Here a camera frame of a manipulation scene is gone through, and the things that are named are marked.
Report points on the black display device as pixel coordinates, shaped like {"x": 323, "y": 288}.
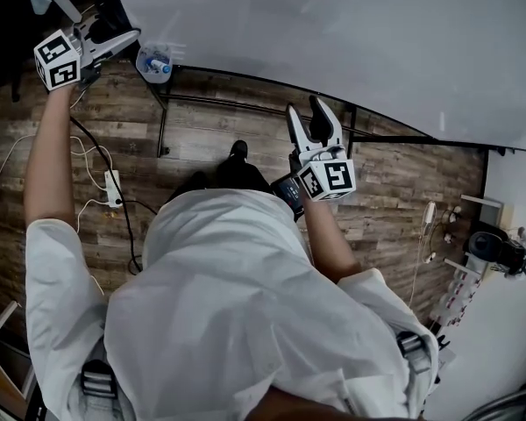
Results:
{"x": 287, "y": 189}

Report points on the black office chair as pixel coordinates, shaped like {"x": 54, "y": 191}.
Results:
{"x": 4, "y": 24}

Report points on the person's right shoe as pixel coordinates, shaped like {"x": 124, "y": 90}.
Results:
{"x": 239, "y": 148}

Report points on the wooden desk with white legs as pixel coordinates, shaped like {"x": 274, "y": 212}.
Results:
{"x": 0, "y": 380}

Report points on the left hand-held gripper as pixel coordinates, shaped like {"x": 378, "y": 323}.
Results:
{"x": 54, "y": 62}

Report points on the person's shoe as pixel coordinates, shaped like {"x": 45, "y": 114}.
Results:
{"x": 198, "y": 179}
{"x": 239, "y": 148}

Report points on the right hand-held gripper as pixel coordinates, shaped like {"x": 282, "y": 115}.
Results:
{"x": 337, "y": 176}

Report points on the white rack with red labels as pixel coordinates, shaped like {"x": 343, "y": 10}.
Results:
{"x": 460, "y": 292}

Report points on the person's white shirt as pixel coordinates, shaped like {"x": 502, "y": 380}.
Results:
{"x": 228, "y": 301}

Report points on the white frame wooden desk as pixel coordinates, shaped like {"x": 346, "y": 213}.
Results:
{"x": 493, "y": 204}

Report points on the person's right forearm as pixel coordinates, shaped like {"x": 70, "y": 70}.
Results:
{"x": 329, "y": 239}

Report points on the black chair base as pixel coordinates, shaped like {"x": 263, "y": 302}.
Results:
{"x": 440, "y": 338}

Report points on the person's left forearm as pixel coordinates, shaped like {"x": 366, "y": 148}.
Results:
{"x": 48, "y": 160}

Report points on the person's left shoe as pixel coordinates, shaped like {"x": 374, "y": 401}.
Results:
{"x": 198, "y": 179}

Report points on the clear plastic marker holder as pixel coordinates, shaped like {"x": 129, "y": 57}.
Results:
{"x": 153, "y": 66}

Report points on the slim white power strip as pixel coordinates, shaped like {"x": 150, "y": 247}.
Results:
{"x": 428, "y": 217}

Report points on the white power adapter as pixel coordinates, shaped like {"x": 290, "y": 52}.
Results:
{"x": 449, "y": 237}
{"x": 455, "y": 214}

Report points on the white marker blue cap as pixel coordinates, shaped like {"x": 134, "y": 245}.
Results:
{"x": 158, "y": 65}

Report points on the person's black trousers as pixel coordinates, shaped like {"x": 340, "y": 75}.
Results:
{"x": 241, "y": 173}

